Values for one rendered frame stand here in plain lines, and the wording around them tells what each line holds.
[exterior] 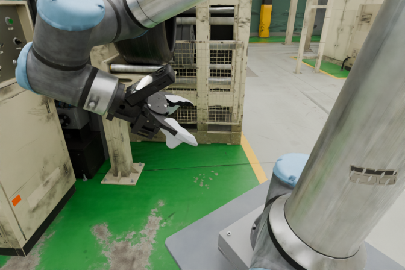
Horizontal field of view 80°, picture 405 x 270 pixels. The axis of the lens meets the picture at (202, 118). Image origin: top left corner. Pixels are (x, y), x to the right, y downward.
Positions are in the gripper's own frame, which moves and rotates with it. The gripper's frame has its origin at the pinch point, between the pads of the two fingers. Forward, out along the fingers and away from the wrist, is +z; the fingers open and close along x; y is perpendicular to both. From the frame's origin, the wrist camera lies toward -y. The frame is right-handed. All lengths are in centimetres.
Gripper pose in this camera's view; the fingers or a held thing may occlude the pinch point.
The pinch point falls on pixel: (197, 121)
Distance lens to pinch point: 59.8
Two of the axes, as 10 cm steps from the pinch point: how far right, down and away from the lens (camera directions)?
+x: 1.0, 6.4, -7.6
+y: -5.2, 6.9, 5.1
